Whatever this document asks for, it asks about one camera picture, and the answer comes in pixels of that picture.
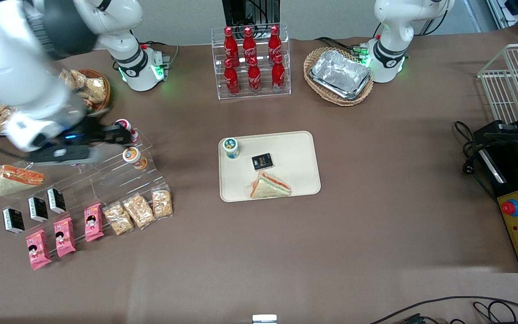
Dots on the stacked aluminium foil trays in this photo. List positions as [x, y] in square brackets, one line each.
[340, 72]

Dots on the cream plastic tray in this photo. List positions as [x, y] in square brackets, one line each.
[295, 153]

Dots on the green gum bottle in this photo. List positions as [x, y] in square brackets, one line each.
[231, 146]

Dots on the black snack packet white label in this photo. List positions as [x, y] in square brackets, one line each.
[14, 220]
[56, 201]
[38, 209]

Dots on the red gum bottle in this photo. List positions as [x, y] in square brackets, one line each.
[122, 122]

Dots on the black snack packet gold print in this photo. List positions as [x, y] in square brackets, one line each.
[262, 162]

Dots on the clear acrylic stepped display stand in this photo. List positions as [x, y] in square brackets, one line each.
[106, 180]

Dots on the clear acrylic bottle rack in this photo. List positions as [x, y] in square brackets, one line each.
[217, 49]

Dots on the black machine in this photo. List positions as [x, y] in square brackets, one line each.
[511, 153]

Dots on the black equipment frame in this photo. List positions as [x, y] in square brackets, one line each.
[236, 11]

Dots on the pink snack packet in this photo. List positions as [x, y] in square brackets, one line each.
[93, 222]
[64, 237]
[37, 249]

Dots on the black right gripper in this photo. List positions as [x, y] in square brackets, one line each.
[91, 134]

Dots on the orange gum bottle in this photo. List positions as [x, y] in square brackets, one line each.
[131, 155]

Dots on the light wicker basket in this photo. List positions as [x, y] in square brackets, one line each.
[313, 58]

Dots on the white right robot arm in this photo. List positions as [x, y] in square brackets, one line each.
[16, 67]

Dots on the wrapped triangle sandwich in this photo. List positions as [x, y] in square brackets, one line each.
[16, 180]
[270, 186]

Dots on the brown wicker basket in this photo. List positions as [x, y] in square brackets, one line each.
[106, 105]

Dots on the peanut brittle bar clear wrapper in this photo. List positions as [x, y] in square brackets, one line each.
[162, 203]
[118, 219]
[138, 210]

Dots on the red cola bottle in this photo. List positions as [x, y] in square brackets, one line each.
[274, 40]
[249, 42]
[231, 42]
[231, 80]
[254, 77]
[278, 74]

